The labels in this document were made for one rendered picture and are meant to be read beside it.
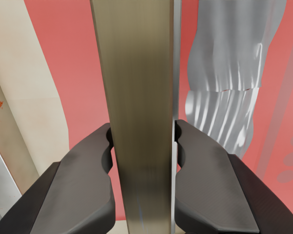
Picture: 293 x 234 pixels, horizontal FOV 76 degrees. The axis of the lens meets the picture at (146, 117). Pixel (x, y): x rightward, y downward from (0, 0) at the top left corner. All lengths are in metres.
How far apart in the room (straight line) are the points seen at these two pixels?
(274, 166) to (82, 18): 0.27
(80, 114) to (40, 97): 0.04
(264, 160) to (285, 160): 0.03
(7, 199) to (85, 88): 0.16
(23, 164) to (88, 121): 0.09
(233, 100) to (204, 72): 0.04
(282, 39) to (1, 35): 0.24
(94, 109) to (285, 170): 0.25
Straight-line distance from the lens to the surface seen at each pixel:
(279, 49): 0.22
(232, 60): 0.19
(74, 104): 0.21
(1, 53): 0.22
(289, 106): 0.25
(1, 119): 0.23
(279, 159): 0.28
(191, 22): 0.18
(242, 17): 0.19
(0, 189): 0.27
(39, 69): 0.21
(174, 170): 0.19
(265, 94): 0.23
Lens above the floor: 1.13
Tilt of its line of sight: 62 degrees down
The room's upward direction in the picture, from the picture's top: 179 degrees clockwise
